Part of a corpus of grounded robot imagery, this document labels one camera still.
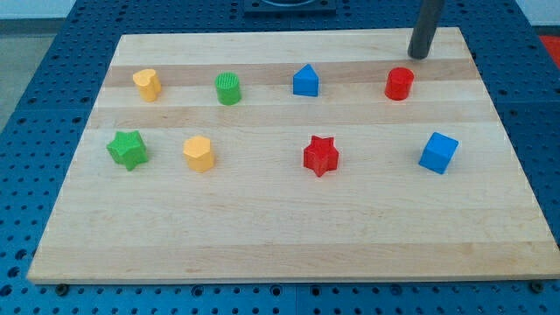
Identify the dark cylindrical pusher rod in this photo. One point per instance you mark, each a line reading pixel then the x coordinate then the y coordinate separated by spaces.
pixel 425 28

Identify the blue triangle block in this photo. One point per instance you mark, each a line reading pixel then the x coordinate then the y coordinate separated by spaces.
pixel 305 82

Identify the wooden board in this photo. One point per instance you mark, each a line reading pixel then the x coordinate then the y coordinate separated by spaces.
pixel 259 215

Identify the red cylinder block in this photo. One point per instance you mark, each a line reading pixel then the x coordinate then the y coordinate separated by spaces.
pixel 399 83

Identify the blue cube block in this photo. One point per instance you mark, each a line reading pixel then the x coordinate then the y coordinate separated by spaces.
pixel 438 152

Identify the red star block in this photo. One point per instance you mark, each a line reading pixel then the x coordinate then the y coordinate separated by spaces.
pixel 321 155

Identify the green cylinder block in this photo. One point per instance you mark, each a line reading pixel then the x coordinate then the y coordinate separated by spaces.
pixel 228 88

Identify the yellow hexagon block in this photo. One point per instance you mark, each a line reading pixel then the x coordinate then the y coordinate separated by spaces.
pixel 199 154

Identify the yellow heart block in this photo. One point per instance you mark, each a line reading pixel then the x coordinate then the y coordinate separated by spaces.
pixel 148 84

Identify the green star block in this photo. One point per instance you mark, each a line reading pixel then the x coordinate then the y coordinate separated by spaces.
pixel 128 149

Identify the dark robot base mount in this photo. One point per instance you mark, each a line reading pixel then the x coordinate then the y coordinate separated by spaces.
pixel 288 6

